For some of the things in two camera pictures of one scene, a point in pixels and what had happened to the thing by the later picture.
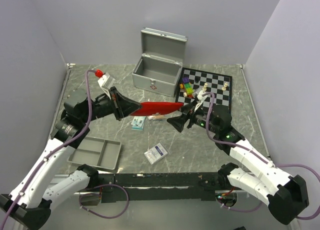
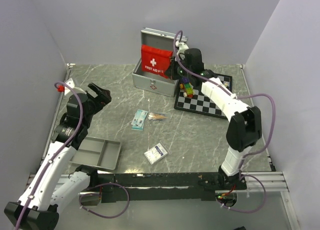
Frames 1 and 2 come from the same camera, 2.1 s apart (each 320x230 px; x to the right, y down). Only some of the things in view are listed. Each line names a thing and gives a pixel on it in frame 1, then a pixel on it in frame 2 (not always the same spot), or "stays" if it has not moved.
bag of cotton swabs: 155,117 stays
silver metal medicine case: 159,69 stays
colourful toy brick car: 187,86 stays
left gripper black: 121,106 -> 105,97
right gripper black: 178,121 -> 171,71
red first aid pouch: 149,108 -> 155,60
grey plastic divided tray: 97,152 stays
